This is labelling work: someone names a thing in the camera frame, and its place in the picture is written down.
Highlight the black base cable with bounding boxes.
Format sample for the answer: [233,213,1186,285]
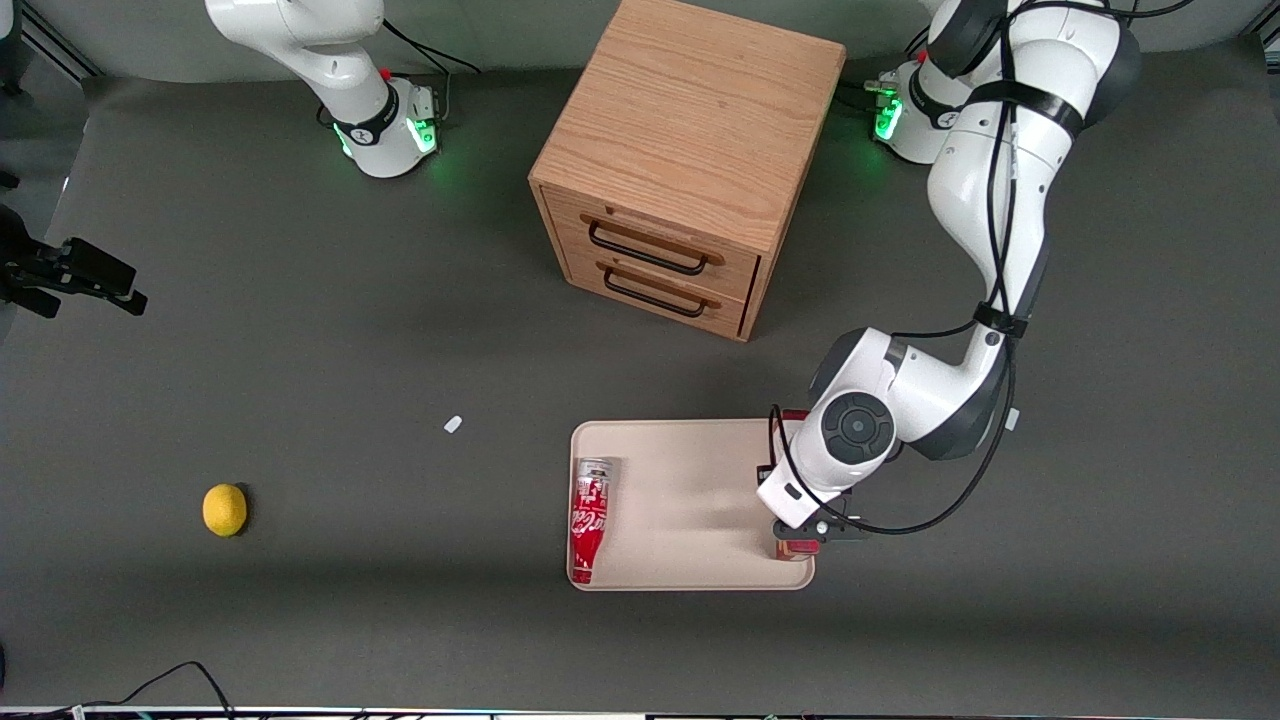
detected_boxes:
[383,18,481,76]

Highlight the yellow lemon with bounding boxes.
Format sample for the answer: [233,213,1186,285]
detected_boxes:
[202,483,249,538]

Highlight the wooden drawer front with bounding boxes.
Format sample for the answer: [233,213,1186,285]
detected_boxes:
[540,185,763,301]
[560,248,753,339]

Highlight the black floor cable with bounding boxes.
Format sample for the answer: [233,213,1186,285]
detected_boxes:
[70,661,236,717]

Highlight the wooden drawer cabinet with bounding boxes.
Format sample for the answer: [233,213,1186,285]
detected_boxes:
[528,0,847,343]

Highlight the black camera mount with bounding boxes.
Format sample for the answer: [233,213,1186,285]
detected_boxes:
[0,205,149,319]

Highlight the beige plastic tray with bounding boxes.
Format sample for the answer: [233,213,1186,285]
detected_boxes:
[567,418,816,592]

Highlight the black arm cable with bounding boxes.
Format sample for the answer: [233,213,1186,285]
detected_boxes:
[768,0,1201,536]

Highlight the black drawer handle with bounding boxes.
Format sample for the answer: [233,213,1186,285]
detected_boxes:
[587,220,709,276]
[603,267,707,319]

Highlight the red soda can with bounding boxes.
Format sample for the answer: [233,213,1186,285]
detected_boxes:
[569,457,613,585]

